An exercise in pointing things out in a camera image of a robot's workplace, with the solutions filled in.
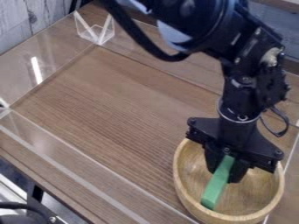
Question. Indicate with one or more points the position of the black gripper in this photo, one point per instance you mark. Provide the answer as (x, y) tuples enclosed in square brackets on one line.
[(231, 135)]

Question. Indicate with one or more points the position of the green rectangular stick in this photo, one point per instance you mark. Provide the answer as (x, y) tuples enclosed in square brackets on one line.
[(215, 187)]

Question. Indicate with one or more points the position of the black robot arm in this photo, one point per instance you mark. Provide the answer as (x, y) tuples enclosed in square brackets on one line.
[(219, 28)]

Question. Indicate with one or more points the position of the wooden bowl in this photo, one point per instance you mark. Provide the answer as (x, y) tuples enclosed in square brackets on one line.
[(246, 202)]

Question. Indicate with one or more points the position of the clear acrylic enclosure wall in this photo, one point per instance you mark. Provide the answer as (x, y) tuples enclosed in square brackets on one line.
[(101, 196)]

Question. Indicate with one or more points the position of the black table frame leg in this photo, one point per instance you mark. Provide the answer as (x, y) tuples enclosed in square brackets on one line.
[(54, 211)]

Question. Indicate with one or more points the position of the clear acrylic corner bracket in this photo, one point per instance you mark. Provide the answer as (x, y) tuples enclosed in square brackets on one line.
[(98, 34)]

